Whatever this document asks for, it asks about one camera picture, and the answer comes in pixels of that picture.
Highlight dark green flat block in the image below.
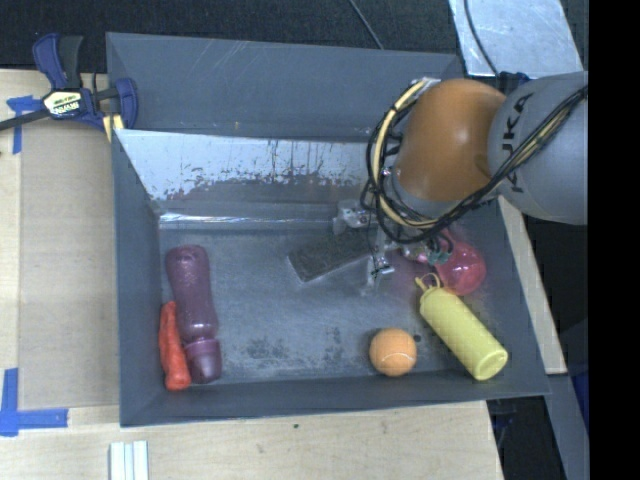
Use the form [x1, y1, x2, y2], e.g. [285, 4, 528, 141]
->
[286, 228, 376, 284]

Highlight orange ball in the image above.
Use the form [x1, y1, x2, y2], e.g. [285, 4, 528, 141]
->
[368, 327, 419, 379]

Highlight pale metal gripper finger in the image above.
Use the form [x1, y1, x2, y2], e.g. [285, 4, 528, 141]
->
[359, 254, 397, 297]
[331, 200, 374, 235]

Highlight pink clear plastic bottle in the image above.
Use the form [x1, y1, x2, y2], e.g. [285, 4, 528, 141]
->
[399, 227, 488, 298]

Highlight purple plastic bottle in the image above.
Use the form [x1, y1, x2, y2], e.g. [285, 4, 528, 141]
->
[164, 244, 224, 385]

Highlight orange toy carrot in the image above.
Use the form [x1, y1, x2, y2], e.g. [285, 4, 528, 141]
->
[157, 300, 193, 393]

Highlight grey metal bin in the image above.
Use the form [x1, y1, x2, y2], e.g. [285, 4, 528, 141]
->
[104, 31, 552, 428]

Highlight yellow squeeze bottle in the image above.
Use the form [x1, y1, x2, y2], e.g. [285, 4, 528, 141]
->
[414, 272, 510, 382]

